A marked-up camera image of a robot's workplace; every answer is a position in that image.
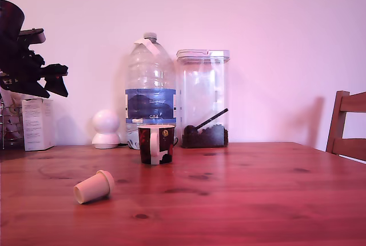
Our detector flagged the cream coffee capsule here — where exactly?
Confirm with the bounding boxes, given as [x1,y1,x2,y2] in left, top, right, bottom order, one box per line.
[73,170,116,205]

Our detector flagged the dark patterned coffee mug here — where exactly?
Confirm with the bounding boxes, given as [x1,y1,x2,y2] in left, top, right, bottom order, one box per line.
[138,124,180,166]

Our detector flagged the black coffee scoop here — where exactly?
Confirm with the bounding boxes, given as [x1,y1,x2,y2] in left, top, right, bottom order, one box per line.
[183,108,229,138]

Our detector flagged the dark coffee beans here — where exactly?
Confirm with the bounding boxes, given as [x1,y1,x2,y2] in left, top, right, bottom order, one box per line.
[181,125,229,148]

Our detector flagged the white printed carton box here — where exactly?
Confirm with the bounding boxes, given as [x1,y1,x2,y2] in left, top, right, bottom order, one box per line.
[22,98,55,152]

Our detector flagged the large clear water bottle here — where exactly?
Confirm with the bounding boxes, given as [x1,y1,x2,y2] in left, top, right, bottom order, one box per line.
[125,31,177,150]

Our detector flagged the clear plastic storage container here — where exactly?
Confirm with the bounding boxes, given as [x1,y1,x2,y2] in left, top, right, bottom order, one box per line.
[176,49,231,149]

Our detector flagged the wooden chair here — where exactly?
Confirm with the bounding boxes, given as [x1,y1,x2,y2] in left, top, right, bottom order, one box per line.
[325,90,366,162]

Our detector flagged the wire basket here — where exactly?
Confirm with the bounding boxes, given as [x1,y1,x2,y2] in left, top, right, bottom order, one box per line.
[0,100,24,150]

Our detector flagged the small white round camera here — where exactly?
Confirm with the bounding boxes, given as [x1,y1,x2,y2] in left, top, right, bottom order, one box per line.
[91,109,122,150]

